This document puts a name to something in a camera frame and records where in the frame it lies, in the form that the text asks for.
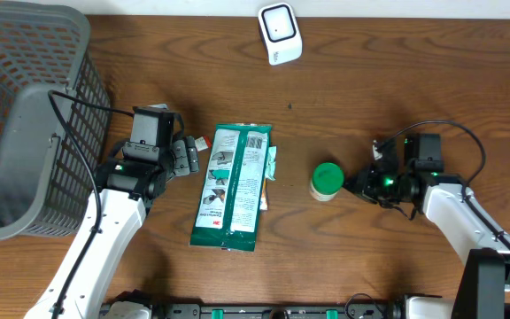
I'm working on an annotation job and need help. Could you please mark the red sachet packet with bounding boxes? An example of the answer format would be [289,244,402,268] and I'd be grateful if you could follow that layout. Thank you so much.
[195,136,212,152]

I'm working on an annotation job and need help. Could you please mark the green white sponge package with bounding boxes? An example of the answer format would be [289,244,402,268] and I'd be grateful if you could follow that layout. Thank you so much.
[189,123,272,252]

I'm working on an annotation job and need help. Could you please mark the green-lidded white jar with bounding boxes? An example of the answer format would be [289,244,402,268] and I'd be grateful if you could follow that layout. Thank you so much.
[309,162,344,202]

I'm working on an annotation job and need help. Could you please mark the mint green wipes packet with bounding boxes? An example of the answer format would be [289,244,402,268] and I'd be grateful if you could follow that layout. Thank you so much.
[265,146,277,181]

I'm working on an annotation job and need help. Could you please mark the orange white box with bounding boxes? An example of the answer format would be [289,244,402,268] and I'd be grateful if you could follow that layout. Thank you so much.
[259,179,268,211]

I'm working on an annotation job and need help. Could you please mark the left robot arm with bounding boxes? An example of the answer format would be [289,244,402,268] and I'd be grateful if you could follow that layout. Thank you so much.
[26,104,198,318]

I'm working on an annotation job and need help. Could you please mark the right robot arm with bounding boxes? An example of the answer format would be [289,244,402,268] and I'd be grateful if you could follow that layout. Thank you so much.
[344,134,510,318]

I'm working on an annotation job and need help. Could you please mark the white barcode scanner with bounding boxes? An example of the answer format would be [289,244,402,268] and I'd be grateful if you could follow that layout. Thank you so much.
[258,2,303,66]

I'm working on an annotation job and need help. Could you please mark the grey plastic mesh basket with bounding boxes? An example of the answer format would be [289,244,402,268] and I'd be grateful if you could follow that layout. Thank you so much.
[0,1,111,240]

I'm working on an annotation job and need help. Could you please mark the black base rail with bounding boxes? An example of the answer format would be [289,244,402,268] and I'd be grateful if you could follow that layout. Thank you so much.
[99,302,455,319]

